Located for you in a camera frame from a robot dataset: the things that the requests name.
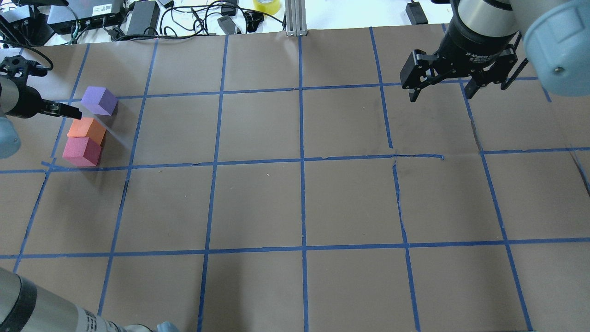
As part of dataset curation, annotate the yellow tape roll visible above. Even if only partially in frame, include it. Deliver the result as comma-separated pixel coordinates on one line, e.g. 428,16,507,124
252,0,281,15

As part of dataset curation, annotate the orange foam cube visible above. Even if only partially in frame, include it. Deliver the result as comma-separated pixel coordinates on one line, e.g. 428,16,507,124
67,117,106,146

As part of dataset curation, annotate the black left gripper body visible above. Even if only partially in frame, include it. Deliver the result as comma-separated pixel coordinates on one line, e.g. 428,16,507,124
16,85,45,119

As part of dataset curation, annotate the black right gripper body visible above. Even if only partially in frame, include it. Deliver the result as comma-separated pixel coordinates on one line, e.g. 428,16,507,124
436,16,516,88

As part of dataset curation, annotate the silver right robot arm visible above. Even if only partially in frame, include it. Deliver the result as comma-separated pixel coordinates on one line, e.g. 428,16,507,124
400,0,590,102

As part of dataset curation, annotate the pink foam cube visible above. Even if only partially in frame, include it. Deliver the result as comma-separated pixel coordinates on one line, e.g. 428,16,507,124
62,137,102,167

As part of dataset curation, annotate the black power brick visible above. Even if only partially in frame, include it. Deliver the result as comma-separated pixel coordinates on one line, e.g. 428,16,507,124
126,0,160,35

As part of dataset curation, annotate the purple foam cube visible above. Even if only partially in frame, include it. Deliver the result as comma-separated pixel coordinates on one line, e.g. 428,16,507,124
81,86,118,116

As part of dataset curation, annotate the black electronics box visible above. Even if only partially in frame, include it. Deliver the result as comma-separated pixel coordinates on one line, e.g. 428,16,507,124
47,0,127,35

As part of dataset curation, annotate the aluminium frame post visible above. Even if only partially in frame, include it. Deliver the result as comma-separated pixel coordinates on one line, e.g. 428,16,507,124
284,0,308,36

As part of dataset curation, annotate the black power adapter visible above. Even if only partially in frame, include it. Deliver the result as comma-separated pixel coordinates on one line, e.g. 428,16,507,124
405,0,429,25

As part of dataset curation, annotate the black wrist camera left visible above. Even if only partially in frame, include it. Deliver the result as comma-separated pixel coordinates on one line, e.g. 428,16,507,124
0,55,50,80

